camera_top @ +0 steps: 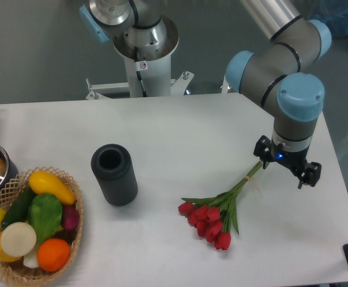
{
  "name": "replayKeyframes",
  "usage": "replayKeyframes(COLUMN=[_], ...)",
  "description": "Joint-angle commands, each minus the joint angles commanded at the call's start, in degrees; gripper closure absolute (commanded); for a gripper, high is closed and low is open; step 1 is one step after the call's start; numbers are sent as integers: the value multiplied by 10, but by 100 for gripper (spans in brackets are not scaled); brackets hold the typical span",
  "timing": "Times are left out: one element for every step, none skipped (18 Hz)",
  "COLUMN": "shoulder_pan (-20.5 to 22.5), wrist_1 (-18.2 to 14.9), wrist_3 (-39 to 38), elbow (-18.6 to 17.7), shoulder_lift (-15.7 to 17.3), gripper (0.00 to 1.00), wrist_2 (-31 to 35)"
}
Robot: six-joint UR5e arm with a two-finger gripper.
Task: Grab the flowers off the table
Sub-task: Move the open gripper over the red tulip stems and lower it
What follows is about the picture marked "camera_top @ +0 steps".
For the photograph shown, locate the woven wicker basket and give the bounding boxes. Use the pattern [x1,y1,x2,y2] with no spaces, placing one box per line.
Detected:
[0,167,84,286]

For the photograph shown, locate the green lettuce leaf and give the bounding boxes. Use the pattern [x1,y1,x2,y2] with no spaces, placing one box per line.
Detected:
[28,193,63,247]

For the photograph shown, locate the dark grey ribbed vase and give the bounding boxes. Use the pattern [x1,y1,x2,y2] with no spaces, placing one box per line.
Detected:
[91,143,138,206]

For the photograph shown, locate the orange fruit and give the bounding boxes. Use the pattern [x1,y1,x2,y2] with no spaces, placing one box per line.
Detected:
[37,238,70,272]

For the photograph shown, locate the red tulip bouquet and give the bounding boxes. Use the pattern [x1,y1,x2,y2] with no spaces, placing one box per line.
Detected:
[178,161,262,251]

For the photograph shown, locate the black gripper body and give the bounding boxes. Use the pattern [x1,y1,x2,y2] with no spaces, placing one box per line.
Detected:
[270,141,309,175]

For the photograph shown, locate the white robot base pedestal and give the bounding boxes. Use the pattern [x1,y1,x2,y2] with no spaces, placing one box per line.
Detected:
[86,16,194,99]

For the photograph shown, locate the white round onion slice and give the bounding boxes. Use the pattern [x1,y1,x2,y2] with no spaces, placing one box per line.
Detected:
[0,222,36,257]

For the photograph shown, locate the purple red onion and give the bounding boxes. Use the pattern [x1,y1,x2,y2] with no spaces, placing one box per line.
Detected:
[61,206,80,230]

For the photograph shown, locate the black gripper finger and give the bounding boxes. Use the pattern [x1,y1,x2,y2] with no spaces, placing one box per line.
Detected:
[298,162,322,189]
[254,135,272,169]

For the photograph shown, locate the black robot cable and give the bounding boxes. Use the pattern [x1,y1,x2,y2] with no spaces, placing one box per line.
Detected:
[133,46,148,98]

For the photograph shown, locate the dark green cucumber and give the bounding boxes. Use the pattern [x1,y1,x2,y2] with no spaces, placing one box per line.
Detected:
[1,186,36,230]

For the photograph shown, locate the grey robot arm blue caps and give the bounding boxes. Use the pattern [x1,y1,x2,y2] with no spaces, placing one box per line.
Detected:
[80,1,331,187]

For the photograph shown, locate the yellow squash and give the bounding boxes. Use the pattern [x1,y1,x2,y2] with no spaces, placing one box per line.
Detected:
[28,170,76,205]

